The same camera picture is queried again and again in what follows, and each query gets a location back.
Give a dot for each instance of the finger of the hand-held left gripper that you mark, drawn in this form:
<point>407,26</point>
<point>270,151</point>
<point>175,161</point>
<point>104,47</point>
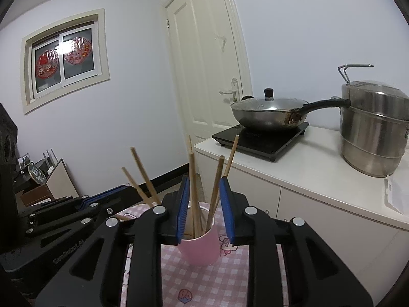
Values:
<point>96,193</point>
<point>73,224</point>

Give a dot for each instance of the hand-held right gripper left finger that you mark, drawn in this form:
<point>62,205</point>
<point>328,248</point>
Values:
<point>182,211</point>

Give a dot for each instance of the black induction cooker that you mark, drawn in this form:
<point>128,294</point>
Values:
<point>271,144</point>

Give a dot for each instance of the white kitchen cabinet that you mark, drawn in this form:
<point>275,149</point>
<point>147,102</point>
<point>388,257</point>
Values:
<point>335,214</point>

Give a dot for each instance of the white door hook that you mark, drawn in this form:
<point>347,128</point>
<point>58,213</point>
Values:
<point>222,41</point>

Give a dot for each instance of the pink paper cup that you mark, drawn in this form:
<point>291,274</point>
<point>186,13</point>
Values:
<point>201,249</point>

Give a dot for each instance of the low wooden side table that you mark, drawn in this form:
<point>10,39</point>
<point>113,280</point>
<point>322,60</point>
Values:
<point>35,193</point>

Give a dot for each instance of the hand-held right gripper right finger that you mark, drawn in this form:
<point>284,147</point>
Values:
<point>227,211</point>

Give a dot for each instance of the white paper sheet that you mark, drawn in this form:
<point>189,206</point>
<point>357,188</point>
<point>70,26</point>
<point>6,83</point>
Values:
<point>397,195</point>

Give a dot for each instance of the small photo frame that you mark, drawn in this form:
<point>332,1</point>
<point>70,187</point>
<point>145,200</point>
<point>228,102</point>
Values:
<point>24,160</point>

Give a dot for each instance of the light wooden board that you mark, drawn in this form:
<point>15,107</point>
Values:
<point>64,179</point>

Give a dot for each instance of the red round window sticker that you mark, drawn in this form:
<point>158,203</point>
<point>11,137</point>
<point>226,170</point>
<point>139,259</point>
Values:
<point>76,50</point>
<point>47,64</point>

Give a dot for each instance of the stainless steel steamer pot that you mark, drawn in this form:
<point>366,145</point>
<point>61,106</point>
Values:
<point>370,134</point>

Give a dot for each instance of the glass wok lid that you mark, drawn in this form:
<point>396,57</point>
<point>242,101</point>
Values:
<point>271,104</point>

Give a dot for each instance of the cream panel door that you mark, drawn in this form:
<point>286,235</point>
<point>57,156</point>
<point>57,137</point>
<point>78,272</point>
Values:
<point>204,70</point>

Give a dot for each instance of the cream framed window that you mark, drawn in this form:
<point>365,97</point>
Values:
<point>27,76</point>

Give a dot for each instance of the pink checked tablecloth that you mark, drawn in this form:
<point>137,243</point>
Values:
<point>204,284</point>

